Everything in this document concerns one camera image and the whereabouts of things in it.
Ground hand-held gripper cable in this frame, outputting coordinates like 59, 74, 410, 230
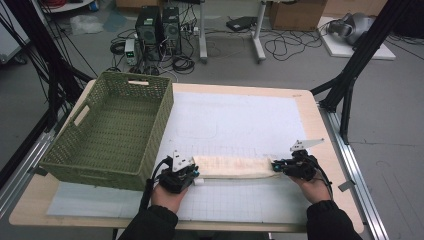
308, 156, 334, 201
139, 157, 174, 211

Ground flat cardboard box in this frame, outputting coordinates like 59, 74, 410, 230
115, 0, 164, 9

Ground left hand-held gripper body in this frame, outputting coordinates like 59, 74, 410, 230
159, 150, 198, 195

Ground white round table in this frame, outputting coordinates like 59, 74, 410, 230
39, 0, 96, 14

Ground person's left hand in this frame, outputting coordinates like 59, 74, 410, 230
150, 182, 189, 214

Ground black flat box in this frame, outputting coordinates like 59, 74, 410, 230
225, 15, 258, 33

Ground black metal frame stand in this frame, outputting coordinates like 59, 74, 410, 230
309, 0, 414, 145
0, 0, 94, 133

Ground white cabinet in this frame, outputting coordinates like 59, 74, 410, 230
0, 3, 31, 64

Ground grey power supply unit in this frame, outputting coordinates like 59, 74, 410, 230
124, 38, 139, 67

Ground loose black floor cables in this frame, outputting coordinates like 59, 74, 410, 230
263, 19, 334, 62

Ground large cardboard box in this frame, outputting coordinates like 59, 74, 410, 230
268, 0, 328, 32

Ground white grid mat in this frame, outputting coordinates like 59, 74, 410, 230
46, 91, 316, 224

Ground black computer tower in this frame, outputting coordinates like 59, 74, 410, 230
134, 5, 162, 62
161, 6, 183, 56

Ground right hand-held gripper cable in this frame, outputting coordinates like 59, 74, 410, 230
308, 156, 334, 201

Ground left hand-held gripper cable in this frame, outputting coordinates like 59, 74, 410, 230
139, 157, 174, 211

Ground cream printed cloth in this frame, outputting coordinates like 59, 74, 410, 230
192, 155, 283, 187

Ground white desk leg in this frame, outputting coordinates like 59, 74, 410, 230
251, 0, 268, 64
198, 0, 209, 64

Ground grey rounded device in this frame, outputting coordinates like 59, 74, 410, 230
326, 12, 376, 46

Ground white floor board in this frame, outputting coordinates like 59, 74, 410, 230
318, 16, 397, 61

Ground clear plastic bag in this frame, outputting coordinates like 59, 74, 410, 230
69, 13, 105, 36

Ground green woven basket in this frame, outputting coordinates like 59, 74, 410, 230
39, 70, 175, 190

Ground person's right hand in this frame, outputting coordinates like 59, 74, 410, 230
289, 173, 333, 205

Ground aluminium rail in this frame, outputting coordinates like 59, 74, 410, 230
0, 131, 56, 218
318, 103, 390, 240

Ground coiled black cable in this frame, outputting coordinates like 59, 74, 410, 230
171, 54, 196, 75

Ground grey metal bracket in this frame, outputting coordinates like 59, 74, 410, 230
337, 179, 357, 193

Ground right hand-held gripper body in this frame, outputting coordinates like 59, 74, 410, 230
284, 138, 325, 182

